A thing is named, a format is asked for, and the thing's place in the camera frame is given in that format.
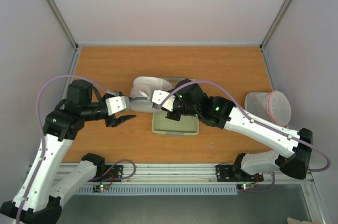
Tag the white mesh laundry bag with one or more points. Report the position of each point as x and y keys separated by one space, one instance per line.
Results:
x=142 y=90

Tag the grey slotted cable duct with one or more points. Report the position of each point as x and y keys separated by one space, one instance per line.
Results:
x=141 y=190

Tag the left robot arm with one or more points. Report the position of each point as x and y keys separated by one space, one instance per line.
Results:
x=40 y=200

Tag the pink-rimmed mesh laundry bag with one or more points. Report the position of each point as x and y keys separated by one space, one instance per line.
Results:
x=271 y=106

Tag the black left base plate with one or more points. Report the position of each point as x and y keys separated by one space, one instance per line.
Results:
x=114 y=174

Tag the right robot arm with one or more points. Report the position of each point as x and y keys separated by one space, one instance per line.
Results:
x=290 y=149

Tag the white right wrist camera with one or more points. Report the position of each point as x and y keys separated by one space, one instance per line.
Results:
x=163 y=99

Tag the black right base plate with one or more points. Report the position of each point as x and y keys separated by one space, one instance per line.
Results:
x=233 y=173

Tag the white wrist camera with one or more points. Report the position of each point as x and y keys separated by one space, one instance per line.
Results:
x=117 y=104
x=163 y=99

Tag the green plastic basket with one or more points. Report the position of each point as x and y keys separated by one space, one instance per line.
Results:
x=161 y=126

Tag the aluminium front rail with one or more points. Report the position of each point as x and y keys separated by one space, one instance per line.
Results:
x=178 y=173

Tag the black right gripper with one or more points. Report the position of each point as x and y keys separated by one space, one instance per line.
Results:
x=174 y=114

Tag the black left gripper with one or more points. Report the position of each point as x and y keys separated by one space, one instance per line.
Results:
x=119 y=121

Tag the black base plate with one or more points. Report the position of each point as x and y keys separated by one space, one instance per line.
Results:
x=233 y=173
x=114 y=174

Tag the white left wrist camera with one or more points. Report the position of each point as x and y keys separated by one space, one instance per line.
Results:
x=117 y=104

